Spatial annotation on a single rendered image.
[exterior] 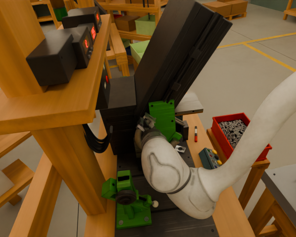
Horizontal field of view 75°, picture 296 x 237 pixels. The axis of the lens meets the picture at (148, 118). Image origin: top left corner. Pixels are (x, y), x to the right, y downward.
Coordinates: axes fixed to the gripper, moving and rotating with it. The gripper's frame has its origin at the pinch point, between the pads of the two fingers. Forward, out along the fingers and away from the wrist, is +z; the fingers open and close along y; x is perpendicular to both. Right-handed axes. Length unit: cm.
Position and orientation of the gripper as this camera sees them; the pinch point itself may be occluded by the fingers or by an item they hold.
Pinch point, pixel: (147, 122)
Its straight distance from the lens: 84.2
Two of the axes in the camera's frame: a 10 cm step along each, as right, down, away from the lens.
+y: -7.8, -5.6, -2.8
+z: -1.1, -3.2, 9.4
